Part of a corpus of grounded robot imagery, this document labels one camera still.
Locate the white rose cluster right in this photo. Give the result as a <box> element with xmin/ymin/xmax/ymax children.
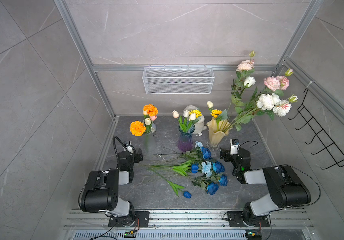
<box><xmin>256</xmin><ymin>94</ymin><xmax>292</xmax><ymax>117</ymax></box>

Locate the orange marigold lower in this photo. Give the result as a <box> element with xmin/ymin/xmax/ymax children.
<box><xmin>130</xmin><ymin>121</ymin><xmax>147</xmax><ymax>137</ymax></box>

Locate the blue rose vase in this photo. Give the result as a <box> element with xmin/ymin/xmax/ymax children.
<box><xmin>183</xmin><ymin>146</ymin><xmax>213</xmax><ymax>161</ymax></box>

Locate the orange marigold upper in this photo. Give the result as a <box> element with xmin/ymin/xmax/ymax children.
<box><xmin>143</xmin><ymin>104</ymin><xmax>159</xmax><ymax>117</ymax></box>

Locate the pink carnation pair right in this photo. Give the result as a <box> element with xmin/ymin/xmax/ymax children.
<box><xmin>264</xmin><ymin>76</ymin><xmax>289</xmax><ymax>91</ymax></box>

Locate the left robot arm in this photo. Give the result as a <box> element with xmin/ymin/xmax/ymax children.
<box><xmin>78</xmin><ymin>136</ymin><xmax>144</xmax><ymax>229</ymax></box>

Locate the peach carnation top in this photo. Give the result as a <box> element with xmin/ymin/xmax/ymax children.
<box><xmin>237</xmin><ymin>60</ymin><xmax>255</xmax><ymax>72</ymax></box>

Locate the orange marigold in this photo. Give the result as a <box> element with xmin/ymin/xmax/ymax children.
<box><xmin>143</xmin><ymin>104</ymin><xmax>159</xmax><ymax>117</ymax></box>
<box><xmin>130</xmin><ymin>121</ymin><xmax>147</xmax><ymax>137</ymax></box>

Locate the white wire wall basket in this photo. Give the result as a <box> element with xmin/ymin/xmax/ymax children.
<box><xmin>143</xmin><ymin>67</ymin><xmax>215</xmax><ymax>95</ymax></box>

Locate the yellow sunflower centre vase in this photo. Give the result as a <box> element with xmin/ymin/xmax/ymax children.
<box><xmin>190</xmin><ymin>109</ymin><xmax>202</xmax><ymax>118</ymax></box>

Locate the light blue carnation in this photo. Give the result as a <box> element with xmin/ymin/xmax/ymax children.
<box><xmin>201</xmin><ymin>161</ymin><xmax>213</xmax><ymax>178</ymax></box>
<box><xmin>195</xmin><ymin>141</ymin><xmax>203</xmax><ymax>149</ymax></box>

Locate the blue purple ribbed vase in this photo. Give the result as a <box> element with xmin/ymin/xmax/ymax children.
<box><xmin>177</xmin><ymin>125</ymin><xmax>195</xmax><ymax>153</ymax></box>

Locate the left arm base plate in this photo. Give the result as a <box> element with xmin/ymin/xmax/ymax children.
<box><xmin>109</xmin><ymin>211</ymin><xmax>150</xmax><ymax>228</ymax></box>

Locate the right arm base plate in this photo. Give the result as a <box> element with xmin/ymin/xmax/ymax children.
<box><xmin>223</xmin><ymin>211</ymin><xmax>270</xmax><ymax>228</ymax></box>

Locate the black wire hook rack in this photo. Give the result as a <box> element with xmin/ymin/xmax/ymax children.
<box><xmin>288</xmin><ymin>88</ymin><xmax>344</xmax><ymax>170</ymax></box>

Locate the pink tulip left vase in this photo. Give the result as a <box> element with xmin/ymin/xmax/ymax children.
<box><xmin>150</xmin><ymin>115</ymin><xmax>157</xmax><ymax>121</ymax></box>

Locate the blue tulip vase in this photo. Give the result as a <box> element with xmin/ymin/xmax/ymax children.
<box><xmin>151</xmin><ymin>169</ymin><xmax>192</xmax><ymax>199</ymax></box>
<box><xmin>150</xmin><ymin>161</ymin><xmax>200</xmax><ymax>176</ymax></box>

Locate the cream wavy glass vase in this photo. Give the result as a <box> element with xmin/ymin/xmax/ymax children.
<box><xmin>207</xmin><ymin>118</ymin><xmax>233</xmax><ymax>149</ymax></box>

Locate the blue rose low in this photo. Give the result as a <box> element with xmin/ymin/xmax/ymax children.
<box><xmin>218</xmin><ymin>175</ymin><xmax>228</xmax><ymax>186</ymax></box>

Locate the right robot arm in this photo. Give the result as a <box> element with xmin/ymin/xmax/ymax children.
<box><xmin>220</xmin><ymin>139</ymin><xmax>321</xmax><ymax>227</ymax></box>

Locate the blue rose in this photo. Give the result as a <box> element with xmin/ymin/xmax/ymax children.
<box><xmin>192</xmin><ymin>181</ymin><xmax>219</xmax><ymax>195</ymax></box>
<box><xmin>212</xmin><ymin>162</ymin><xmax>225</xmax><ymax>174</ymax></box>

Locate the clear glass vase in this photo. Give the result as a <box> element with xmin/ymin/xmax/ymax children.
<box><xmin>144</xmin><ymin>132</ymin><xmax>157</xmax><ymax>152</ymax></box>

